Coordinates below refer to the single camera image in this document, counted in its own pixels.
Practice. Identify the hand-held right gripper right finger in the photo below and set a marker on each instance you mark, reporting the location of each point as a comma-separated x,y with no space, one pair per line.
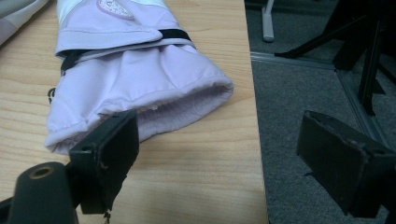
342,168

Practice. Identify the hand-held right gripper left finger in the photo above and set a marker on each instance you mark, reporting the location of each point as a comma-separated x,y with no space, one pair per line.
106,161

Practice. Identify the lilac and white ski glove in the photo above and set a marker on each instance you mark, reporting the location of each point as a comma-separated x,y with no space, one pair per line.
124,77

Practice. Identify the black tripod stand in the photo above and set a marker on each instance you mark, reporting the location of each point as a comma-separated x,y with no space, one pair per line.
370,62

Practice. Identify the metal floor rail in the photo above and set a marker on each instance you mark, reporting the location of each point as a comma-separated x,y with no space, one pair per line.
295,59

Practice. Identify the white metal table frame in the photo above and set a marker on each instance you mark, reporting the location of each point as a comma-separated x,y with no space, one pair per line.
267,21

